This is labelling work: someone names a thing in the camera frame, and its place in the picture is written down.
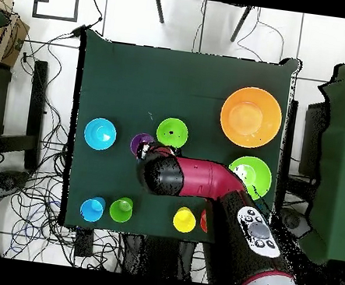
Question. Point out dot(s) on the small green bowl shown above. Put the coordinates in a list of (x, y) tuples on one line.
[(172, 131)]

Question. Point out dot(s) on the purple cup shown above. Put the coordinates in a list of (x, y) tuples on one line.
[(136, 142)]

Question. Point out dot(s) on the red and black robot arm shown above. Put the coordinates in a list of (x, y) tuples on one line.
[(205, 178)]

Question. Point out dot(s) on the dark green tablecloth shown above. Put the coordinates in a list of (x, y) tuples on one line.
[(167, 85)]

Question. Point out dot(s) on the small cyan bowl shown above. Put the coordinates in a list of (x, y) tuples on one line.
[(100, 134)]

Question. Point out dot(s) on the yellow cup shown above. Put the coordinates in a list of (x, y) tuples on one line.
[(184, 221)]

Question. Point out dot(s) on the green cup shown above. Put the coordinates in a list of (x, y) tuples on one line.
[(120, 211)]

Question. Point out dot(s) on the red-orange cup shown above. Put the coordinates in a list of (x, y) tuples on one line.
[(203, 220)]

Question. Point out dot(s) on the large orange bowl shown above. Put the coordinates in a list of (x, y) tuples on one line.
[(251, 116)]

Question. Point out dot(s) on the blue cup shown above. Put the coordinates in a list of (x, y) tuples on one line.
[(91, 210)]

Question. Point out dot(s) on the large green bowl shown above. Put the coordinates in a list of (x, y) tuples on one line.
[(257, 175)]

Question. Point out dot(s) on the black power strip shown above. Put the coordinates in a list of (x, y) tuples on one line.
[(84, 242)]

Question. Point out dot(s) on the black stand leg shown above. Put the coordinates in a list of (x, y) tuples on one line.
[(241, 24), (159, 8)]

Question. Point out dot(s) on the black power adapter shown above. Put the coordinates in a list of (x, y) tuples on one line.
[(78, 30)]

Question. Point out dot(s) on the grey floor base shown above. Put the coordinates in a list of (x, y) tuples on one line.
[(294, 223)]

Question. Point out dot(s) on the grey base with black knob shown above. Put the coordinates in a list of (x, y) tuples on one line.
[(7, 180)]

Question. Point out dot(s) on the cardboard box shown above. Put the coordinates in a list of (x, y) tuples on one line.
[(10, 39)]

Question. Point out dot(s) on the black square floor frame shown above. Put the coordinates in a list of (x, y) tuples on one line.
[(54, 17)]

